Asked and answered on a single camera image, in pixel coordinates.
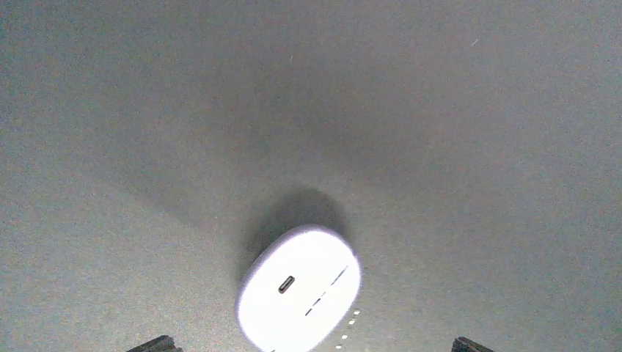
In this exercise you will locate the lavender earbud charging case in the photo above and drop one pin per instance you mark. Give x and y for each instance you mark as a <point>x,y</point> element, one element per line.
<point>298,290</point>

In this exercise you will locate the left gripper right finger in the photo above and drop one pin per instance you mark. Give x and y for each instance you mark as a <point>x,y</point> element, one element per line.
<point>463,344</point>

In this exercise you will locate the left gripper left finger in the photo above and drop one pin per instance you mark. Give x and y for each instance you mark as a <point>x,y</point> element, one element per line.
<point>164,343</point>

